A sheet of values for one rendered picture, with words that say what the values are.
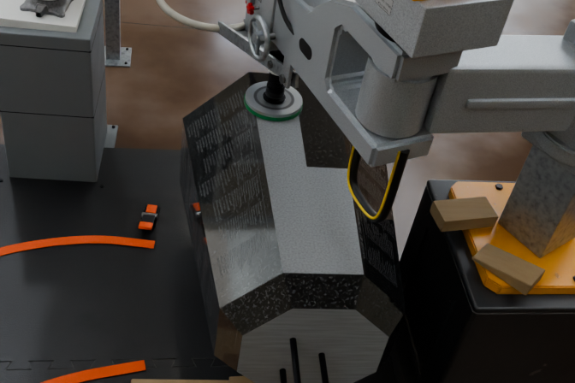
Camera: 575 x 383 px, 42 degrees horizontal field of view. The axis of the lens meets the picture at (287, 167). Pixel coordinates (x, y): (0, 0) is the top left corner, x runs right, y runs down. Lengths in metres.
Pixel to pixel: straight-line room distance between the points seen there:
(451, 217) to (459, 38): 0.88
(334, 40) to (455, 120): 0.40
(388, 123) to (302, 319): 0.63
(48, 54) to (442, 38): 1.91
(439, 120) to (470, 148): 2.25
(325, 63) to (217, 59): 2.44
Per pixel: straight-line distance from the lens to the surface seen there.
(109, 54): 4.44
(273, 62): 2.56
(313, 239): 2.26
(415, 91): 1.91
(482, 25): 1.79
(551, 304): 2.51
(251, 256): 2.28
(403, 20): 1.73
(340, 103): 2.11
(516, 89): 2.05
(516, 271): 2.44
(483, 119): 2.07
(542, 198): 2.47
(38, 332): 3.07
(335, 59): 2.11
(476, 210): 2.56
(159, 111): 4.08
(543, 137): 2.32
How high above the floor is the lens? 2.46
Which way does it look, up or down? 40 degrees down
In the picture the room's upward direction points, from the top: 10 degrees clockwise
